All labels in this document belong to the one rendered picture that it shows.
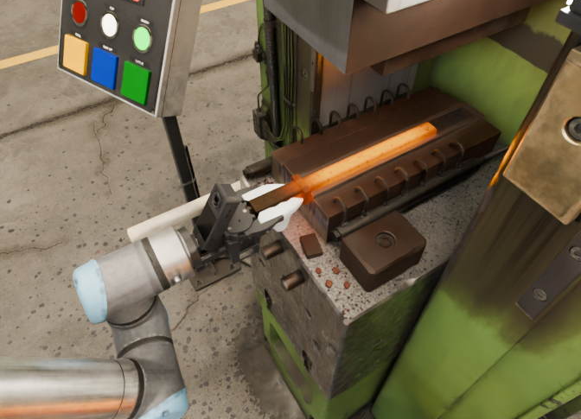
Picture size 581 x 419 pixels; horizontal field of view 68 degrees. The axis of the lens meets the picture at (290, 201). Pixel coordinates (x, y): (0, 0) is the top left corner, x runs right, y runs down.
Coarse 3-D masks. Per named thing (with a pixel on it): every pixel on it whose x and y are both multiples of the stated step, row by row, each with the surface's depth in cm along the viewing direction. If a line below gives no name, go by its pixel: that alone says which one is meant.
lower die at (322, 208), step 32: (416, 96) 96; (448, 96) 94; (352, 128) 89; (384, 128) 88; (448, 128) 86; (480, 128) 87; (288, 160) 82; (320, 160) 82; (384, 160) 80; (448, 160) 82; (320, 192) 75; (352, 192) 76; (384, 192) 77; (320, 224) 77
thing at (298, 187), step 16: (416, 128) 85; (432, 128) 85; (384, 144) 82; (400, 144) 82; (352, 160) 79; (368, 160) 79; (320, 176) 77; (336, 176) 77; (272, 192) 74; (288, 192) 74; (304, 192) 74; (256, 208) 72
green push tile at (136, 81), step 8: (128, 64) 94; (128, 72) 94; (136, 72) 93; (144, 72) 92; (128, 80) 95; (136, 80) 94; (144, 80) 92; (128, 88) 95; (136, 88) 94; (144, 88) 93; (128, 96) 96; (136, 96) 95; (144, 96) 94; (144, 104) 94
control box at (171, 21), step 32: (64, 0) 99; (96, 0) 95; (128, 0) 90; (160, 0) 86; (192, 0) 88; (64, 32) 102; (96, 32) 97; (128, 32) 92; (160, 32) 88; (192, 32) 92; (160, 64) 90; (160, 96) 93
